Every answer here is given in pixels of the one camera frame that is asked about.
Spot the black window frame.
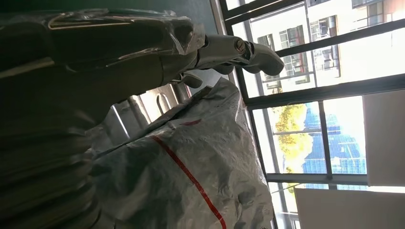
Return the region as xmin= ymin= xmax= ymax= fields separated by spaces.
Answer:
xmin=218 ymin=0 xmax=405 ymax=229

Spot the steel scale tray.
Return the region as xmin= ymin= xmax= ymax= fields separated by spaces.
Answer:
xmin=95 ymin=83 xmax=193 ymax=152

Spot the white courier bag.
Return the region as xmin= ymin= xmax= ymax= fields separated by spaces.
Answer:
xmin=85 ymin=77 xmax=275 ymax=229

